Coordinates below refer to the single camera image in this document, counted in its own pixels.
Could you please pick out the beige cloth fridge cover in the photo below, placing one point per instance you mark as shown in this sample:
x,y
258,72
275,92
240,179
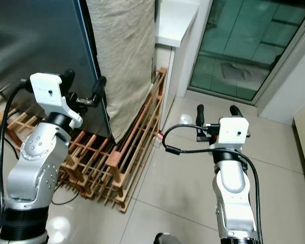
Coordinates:
x,y
124,51

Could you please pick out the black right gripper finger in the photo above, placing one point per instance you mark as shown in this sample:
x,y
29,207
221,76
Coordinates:
x,y
236,111
200,115

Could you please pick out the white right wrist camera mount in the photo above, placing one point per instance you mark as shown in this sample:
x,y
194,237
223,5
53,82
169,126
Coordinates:
x,y
234,132

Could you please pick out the white top kitchen counter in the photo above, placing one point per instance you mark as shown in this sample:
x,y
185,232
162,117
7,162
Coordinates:
x,y
175,20

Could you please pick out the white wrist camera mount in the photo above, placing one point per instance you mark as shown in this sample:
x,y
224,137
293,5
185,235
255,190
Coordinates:
x,y
234,132
48,94

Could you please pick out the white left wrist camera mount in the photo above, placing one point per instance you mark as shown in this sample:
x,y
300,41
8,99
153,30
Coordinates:
x,y
48,94

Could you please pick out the wooden slatted rack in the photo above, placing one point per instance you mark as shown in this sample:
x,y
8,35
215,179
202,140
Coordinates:
x,y
119,173

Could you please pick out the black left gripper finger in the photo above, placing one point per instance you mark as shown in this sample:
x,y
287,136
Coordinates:
x,y
68,76
99,86

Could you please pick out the grey robot leg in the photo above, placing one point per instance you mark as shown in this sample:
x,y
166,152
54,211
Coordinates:
x,y
168,239

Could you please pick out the small red white carton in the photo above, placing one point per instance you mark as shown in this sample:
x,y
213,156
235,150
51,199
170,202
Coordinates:
x,y
158,140

